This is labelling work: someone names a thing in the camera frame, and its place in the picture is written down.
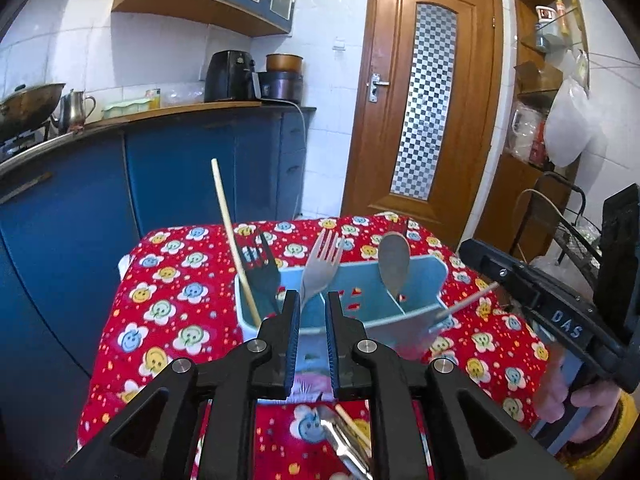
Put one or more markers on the gas stove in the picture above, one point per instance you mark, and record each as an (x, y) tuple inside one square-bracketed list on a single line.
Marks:
[(20, 142)]

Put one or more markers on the wooden shelf unit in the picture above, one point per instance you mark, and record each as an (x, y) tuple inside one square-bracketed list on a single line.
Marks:
[(520, 185)]

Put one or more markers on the green dish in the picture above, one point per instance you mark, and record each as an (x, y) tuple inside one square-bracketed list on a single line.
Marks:
[(125, 109)]

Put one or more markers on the beige plastic fork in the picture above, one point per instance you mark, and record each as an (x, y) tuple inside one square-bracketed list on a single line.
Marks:
[(320, 270)]

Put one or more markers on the white wall switch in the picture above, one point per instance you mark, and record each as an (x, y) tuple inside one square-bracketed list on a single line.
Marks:
[(339, 44)]

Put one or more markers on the glass jar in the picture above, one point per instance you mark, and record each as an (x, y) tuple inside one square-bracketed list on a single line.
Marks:
[(153, 99)]

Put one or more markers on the person's right hand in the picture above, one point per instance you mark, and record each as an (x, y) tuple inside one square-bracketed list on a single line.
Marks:
[(590, 400)]

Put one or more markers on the beige plastic spoon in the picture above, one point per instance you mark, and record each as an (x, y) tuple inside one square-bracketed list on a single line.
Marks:
[(394, 260)]

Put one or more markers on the brown pot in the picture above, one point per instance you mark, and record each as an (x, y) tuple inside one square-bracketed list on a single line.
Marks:
[(284, 62)]

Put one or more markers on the wooden door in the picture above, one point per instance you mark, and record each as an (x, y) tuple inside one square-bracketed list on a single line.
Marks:
[(380, 160)]

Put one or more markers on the white plastic bag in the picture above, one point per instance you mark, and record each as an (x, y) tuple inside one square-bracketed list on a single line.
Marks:
[(570, 125)]

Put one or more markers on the large steel wok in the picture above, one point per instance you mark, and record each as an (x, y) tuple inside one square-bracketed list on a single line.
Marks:
[(30, 107)]

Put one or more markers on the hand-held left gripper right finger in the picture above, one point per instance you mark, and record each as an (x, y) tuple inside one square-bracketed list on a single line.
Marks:
[(333, 350)]

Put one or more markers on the blue kitchen base cabinets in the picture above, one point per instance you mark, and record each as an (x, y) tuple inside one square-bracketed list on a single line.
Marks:
[(175, 175)]

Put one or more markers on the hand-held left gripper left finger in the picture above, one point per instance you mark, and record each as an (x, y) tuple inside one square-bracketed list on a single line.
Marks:
[(294, 350)]

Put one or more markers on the black plastic fork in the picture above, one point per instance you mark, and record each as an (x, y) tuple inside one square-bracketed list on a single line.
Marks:
[(265, 275)]

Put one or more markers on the steel pitcher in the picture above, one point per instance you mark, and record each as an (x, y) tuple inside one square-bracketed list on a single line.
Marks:
[(74, 110)]

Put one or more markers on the wooden chopstick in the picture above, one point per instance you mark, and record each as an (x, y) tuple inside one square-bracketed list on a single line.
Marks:
[(235, 245), (465, 302)]

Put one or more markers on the black cooker pot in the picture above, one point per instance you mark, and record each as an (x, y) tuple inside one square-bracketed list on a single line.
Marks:
[(282, 86)]

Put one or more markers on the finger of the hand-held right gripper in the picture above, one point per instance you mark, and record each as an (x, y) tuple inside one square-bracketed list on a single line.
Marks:
[(540, 305)]

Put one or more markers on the red floral tablecloth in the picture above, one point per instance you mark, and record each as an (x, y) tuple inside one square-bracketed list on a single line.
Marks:
[(165, 310)]

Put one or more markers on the light blue utensil holder box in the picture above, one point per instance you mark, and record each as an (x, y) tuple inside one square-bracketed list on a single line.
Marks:
[(400, 325)]

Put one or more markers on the black air fryer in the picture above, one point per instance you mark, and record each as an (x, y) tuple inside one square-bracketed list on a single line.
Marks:
[(227, 75)]

